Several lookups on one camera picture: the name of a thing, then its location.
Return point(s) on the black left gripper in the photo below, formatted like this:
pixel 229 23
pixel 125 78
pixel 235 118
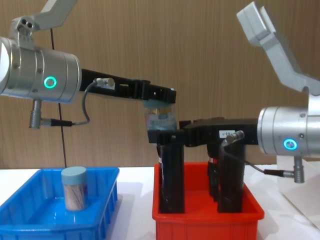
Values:
pixel 110 87

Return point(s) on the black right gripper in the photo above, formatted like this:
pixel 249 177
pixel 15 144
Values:
pixel 212 132

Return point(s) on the clear jar with teal lid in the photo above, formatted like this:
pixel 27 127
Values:
pixel 161 117

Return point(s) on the tall black bottle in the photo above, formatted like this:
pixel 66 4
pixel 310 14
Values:
pixel 231 180
pixel 212 175
pixel 172 180

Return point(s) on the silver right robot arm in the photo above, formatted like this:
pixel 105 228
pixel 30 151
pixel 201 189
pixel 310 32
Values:
pixel 287 130

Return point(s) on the white table cloth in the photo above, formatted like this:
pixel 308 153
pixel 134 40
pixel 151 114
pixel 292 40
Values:
pixel 136 212

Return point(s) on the red plastic tray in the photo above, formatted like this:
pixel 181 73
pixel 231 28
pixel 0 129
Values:
pixel 205 225

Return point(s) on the clear jar with grey-blue lid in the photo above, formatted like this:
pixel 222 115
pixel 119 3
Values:
pixel 74 190

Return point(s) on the blue plastic tray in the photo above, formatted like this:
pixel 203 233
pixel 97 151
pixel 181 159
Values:
pixel 37 220

